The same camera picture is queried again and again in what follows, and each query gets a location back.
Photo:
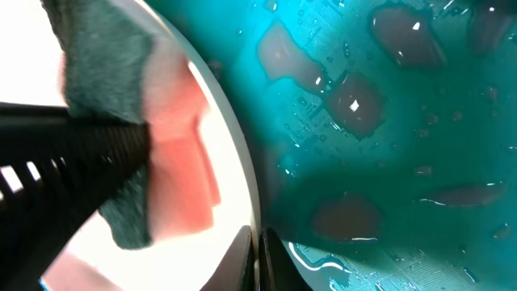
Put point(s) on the teal plastic tray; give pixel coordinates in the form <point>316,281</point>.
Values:
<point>382,133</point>

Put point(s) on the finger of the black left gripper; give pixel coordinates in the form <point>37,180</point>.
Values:
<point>68,166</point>

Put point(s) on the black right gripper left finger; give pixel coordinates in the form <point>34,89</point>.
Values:
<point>235,272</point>

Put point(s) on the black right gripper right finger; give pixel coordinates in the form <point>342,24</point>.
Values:
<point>277,272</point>

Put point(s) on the pink and green sponge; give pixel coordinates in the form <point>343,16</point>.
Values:
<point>120,63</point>

